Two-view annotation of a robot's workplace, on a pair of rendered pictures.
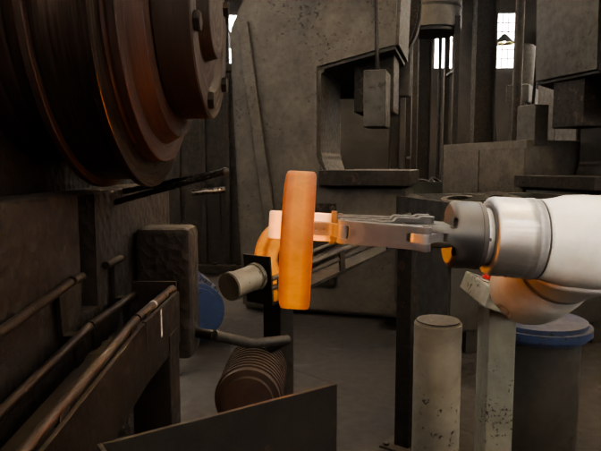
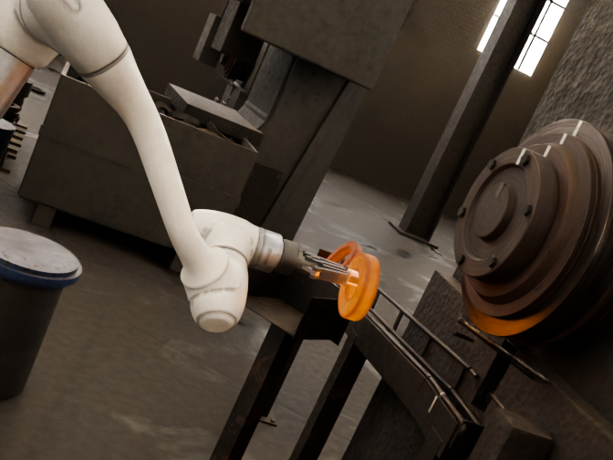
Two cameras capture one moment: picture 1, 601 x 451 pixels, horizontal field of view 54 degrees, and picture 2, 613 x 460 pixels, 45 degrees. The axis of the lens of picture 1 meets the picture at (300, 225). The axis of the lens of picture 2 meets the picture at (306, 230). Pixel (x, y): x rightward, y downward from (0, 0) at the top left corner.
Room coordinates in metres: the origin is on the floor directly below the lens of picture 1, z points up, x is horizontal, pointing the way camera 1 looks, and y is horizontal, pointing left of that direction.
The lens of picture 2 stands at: (2.17, -0.66, 1.22)
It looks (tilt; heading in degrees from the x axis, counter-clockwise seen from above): 11 degrees down; 162
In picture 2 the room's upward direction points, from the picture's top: 24 degrees clockwise
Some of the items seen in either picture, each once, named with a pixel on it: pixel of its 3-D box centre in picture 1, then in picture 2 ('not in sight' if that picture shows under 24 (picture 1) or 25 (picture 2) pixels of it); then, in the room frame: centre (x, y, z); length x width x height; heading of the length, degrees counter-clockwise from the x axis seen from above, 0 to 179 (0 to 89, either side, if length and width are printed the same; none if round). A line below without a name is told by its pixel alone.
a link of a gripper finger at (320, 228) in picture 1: (324, 229); not in sight; (0.63, -0.03, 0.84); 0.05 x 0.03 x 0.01; 89
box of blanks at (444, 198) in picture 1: (496, 259); not in sight; (3.25, -1.10, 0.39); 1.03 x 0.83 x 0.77; 104
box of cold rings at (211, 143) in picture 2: not in sight; (136, 162); (-1.94, -0.38, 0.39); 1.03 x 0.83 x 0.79; 93
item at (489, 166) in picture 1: (502, 208); not in sight; (4.88, -1.69, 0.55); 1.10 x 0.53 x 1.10; 19
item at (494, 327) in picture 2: (126, 14); (539, 231); (0.83, 0.24, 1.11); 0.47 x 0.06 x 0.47; 179
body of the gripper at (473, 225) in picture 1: (441, 234); (296, 260); (0.65, -0.16, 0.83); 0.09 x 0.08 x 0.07; 89
